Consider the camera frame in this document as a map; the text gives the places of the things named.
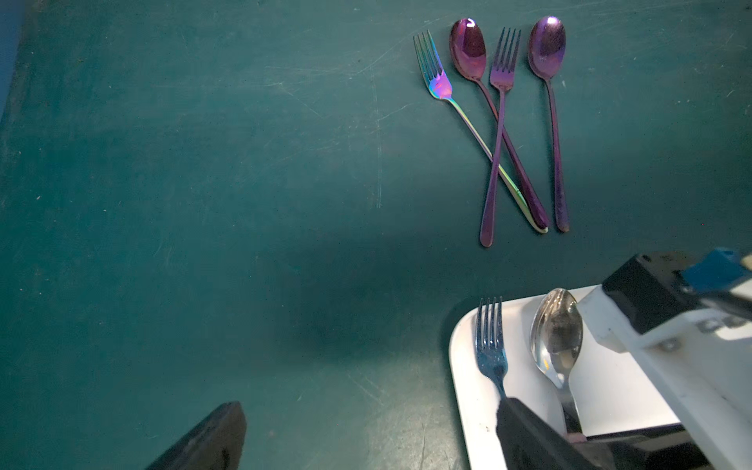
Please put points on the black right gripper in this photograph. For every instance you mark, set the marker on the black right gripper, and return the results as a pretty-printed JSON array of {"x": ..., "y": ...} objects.
[{"x": 665, "y": 447}]

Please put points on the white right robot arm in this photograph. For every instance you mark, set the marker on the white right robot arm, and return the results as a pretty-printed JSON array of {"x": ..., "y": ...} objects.
[{"x": 692, "y": 369}]

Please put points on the blue fork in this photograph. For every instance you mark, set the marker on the blue fork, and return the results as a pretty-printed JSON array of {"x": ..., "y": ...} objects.
[{"x": 491, "y": 346}]

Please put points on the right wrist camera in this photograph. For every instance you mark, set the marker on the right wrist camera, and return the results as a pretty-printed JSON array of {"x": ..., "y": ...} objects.
[{"x": 651, "y": 289}]

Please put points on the silver spoon pink handle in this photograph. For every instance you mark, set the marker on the silver spoon pink handle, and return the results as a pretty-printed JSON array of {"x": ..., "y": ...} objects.
[{"x": 556, "y": 340}]

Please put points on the white tray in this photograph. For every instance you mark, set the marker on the white tray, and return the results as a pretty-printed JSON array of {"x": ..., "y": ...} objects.
[{"x": 478, "y": 399}]

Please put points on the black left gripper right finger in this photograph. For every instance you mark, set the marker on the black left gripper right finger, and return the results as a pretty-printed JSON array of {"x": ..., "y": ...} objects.
[{"x": 529, "y": 443}]

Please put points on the purple spoon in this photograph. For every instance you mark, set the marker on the purple spoon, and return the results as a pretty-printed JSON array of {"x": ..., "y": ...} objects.
[
  {"x": 546, "y": 52},
  {"x": 468, "y": 49}
]

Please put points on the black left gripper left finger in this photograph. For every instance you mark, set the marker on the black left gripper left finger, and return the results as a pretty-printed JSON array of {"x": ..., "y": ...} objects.
[{"x": 214, "y": 443}]

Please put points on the purple fork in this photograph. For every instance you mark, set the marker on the purple fork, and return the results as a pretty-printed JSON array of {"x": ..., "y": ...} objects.
[{"x": 502, "y": 78}]

